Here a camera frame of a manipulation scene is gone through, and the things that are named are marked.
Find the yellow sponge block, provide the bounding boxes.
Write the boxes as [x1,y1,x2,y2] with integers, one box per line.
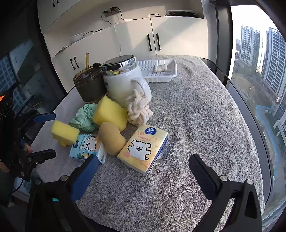
[93,96,127,132]
[51,120,80,147]

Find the wall power outlet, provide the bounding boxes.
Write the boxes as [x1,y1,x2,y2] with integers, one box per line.
[103,7,120,17]

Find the yellow tissue pack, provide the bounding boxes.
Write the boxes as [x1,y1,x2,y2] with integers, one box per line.
[117,125,168,175]

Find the tan peanut-shaped sponge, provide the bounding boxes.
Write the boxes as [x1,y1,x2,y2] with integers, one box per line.
[98,122,127,156]

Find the mint green scrunchie cloth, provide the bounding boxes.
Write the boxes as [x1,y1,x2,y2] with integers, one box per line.
[69,104,99,133]

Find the grey knitted cloth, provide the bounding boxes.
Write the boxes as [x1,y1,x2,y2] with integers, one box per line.
[153,64,168,72]

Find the white plastic tray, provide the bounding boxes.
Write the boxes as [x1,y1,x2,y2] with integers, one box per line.
[138,59,177,83]

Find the person's hand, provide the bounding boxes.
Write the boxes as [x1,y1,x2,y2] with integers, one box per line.
[23,143,33,156]

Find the blue tissue pack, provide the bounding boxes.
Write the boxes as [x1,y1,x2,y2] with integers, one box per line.
[69,134,107,164]

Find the white cabinet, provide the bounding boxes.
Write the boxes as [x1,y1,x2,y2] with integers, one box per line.
[37,1,210,91]

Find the white mug chrome lid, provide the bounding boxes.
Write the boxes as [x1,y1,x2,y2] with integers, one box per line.
[102,55,152,107]

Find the dark papers on cabinet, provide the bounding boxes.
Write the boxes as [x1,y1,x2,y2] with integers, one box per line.
[164,10,196,17]

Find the dark glass cup with straw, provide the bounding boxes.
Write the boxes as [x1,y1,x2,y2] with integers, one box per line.
[73,53,107,102]

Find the white bowl on cabinet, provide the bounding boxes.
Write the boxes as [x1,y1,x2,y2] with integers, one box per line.
[69,32,85,44]

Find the cream chunky knitted cloth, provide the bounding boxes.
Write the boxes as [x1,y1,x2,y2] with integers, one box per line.
[125,89,153,127]

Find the grey towel mat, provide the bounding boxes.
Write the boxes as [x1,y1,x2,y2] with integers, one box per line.
[31,54,265,232]

